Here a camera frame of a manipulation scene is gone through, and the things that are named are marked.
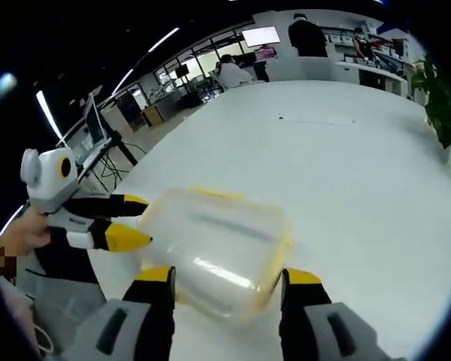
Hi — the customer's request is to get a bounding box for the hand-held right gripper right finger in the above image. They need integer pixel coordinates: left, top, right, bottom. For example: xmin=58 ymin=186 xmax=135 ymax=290
xmin=278 ymin=267 xmax=394 ymax=361

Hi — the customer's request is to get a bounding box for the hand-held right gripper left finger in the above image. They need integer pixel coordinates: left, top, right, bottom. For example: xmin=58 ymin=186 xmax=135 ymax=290
xmin=62 ymin=264 xmax=177 ymax=361

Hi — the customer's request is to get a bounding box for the clear plastic buckle box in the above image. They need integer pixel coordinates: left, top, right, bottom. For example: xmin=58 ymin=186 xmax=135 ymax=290
xmin=136 ymin=183 xmax=297 ymax=325

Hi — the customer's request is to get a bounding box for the person's left hand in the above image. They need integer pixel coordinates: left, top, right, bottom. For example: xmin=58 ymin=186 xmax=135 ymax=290
xmin=2 ymin=212 xmax=54 ymax=257

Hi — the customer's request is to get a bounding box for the black laptop stand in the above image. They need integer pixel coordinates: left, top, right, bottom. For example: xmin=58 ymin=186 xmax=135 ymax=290
xmin=97 ymin=129 xmax=139 ymax=180

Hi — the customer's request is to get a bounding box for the short ceiling light strip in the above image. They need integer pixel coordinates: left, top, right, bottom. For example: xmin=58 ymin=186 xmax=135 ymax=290
xmin=147 ymin=26 xmax=180 ymax=52
xmin=111 ymin=68 xmax=134 ymax=96
xmin=35 ymin=89 xmax=67 ymax=148

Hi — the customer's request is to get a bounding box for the open laptop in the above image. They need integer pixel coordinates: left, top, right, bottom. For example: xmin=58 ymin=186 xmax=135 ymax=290
xmin=73 ymin=93 xmax=114 ymax=167

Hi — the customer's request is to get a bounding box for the wooden cabinet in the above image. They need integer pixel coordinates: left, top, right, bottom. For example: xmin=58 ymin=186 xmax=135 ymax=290
xmin=140 ymin=105 xmax=165 ymax=129

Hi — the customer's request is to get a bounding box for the person's white sleeve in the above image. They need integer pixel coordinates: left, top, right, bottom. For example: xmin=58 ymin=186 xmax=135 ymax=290
xmin=0 ymin=276 xmax=56 ymax=361

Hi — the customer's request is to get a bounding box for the green potted plant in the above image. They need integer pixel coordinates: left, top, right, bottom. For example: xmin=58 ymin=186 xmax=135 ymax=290
xmin=410 ymin=55 xmax=451 ymax=150

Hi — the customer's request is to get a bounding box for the bright wall screen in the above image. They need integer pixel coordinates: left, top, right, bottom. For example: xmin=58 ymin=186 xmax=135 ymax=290
xmin=241 ymin=26 xmax=280 ymax=48

